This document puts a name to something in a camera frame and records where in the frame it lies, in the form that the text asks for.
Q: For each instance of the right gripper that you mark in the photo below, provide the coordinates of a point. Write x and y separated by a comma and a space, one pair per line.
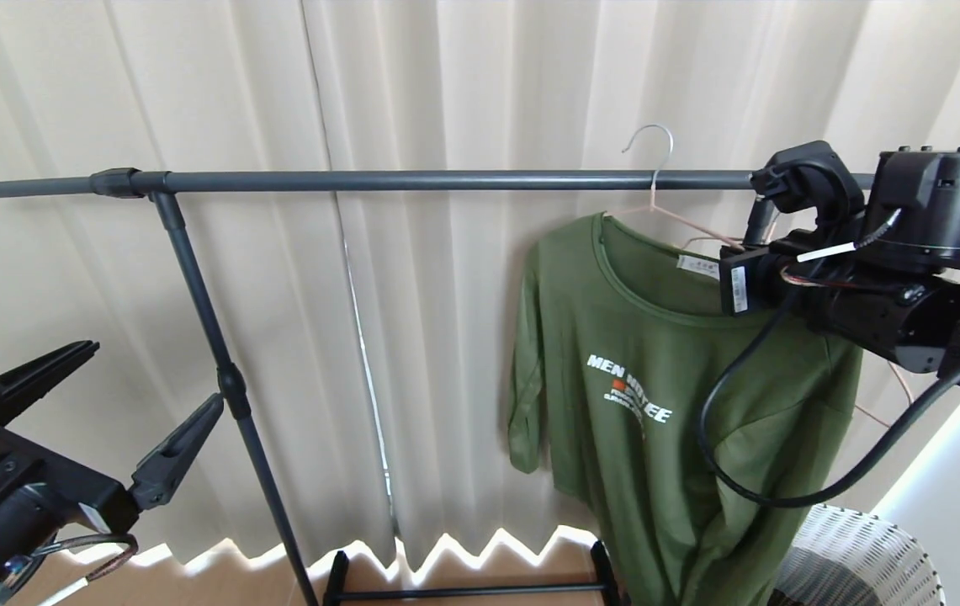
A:
883, 311

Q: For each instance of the white laundry basket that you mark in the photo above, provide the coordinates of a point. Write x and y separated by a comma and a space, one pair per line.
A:
867, 555

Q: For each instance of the black clothes rack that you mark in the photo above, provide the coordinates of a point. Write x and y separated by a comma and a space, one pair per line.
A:
362, 180

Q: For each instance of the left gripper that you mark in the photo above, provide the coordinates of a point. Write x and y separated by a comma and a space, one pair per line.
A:
34, 505

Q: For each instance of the pink clothes hanger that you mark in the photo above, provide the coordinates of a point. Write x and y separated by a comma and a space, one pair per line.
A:
654, 189
875, 417

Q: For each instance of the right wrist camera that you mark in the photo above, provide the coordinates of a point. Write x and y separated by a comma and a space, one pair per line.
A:
808, 177

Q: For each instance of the beige curtain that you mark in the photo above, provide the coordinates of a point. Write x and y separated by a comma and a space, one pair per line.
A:
446, 353

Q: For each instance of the green long-sleeved shirt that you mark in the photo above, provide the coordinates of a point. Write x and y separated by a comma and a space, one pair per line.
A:
614, 488

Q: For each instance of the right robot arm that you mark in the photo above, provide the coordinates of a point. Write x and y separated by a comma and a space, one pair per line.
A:
942, 202

